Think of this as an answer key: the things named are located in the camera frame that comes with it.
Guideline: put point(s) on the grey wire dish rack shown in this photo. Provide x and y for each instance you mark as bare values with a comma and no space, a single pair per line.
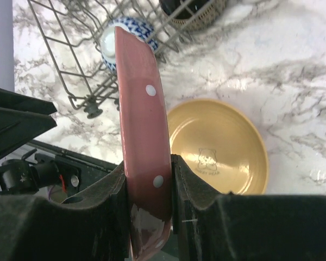
79,37

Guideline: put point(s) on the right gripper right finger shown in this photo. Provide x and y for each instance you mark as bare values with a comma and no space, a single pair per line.
214,226

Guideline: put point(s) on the red patterned bowl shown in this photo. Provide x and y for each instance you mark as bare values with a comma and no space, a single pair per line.
123,36

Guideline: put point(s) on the dark brown cream bowl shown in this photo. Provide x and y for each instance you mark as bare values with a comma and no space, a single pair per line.
197,14

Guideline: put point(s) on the brown plate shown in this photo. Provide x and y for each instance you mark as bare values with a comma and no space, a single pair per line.
146,152

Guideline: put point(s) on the yellow pink rimmed plate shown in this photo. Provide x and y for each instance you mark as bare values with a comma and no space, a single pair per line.
220,145

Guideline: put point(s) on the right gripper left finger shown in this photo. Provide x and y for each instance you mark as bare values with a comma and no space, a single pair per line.
91,225

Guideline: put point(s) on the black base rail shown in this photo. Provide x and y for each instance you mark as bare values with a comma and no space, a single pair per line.
40,168

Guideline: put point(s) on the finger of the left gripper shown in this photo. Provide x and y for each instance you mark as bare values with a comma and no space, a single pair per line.
22,118

